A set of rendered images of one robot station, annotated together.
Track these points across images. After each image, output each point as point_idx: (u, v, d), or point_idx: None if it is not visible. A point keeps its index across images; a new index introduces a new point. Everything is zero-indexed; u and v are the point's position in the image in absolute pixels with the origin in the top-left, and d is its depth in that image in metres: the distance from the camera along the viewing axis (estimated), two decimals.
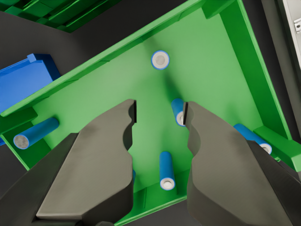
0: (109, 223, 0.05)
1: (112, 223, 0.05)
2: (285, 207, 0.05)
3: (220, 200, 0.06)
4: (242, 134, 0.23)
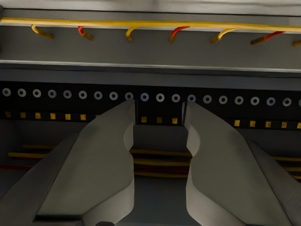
0: (109, 223, 0.05)
1: (112, 223, 0.05)
2: (284, 206, 0.05)
3: (219, 200, 0.06)
4: None
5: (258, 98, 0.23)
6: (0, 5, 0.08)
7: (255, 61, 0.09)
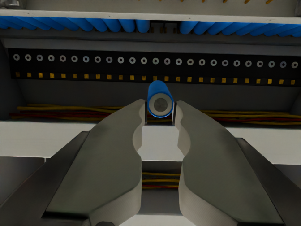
0: (109, 223, 0.05)
1: (112, 223, 0.05)
2: (274, 202, 0.06)
3: (212, 199, 0.06)
4: None
5: (204, 60, 0.32)
6: None
7: (162, 10, 0.18)
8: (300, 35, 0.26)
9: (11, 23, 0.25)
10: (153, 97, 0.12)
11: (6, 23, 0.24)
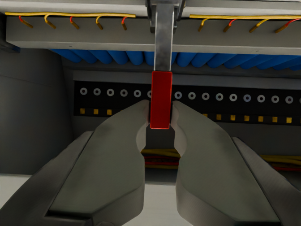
0: (109, 223, 0.05)
1: (112, 223, 0.05)
2: (270, 201, 0.06)
3: (208, 199, 0.06)
4: None
5: None
6: None
7: None
8: None
9: (106, 57, 0.22)
10: None
11: (103, 57, 0.21)
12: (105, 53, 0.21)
